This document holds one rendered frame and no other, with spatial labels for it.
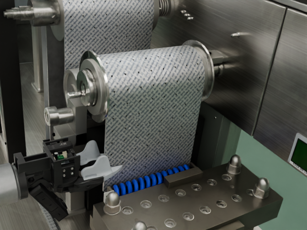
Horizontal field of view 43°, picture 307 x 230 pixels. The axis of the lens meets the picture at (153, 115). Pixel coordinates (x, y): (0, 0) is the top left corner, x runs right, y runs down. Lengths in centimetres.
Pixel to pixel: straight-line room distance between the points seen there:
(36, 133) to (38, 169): 55
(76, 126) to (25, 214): 28
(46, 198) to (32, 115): 64
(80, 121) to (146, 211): 24
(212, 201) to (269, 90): 27
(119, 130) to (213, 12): 37
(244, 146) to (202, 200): 220
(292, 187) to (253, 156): 38
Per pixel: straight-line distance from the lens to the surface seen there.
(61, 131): 87
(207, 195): 90
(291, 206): 263
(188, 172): 92
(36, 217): 101
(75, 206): 100
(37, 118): 139
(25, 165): 75
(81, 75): 80
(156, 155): 90
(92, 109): 81
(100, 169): 80
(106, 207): 82
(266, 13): 85
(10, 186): 75
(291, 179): 287
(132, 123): 81
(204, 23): 100
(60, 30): 98
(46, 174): 78
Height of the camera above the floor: 160
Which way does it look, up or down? 29 degrees down
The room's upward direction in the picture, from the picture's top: 6 degrees clockwise
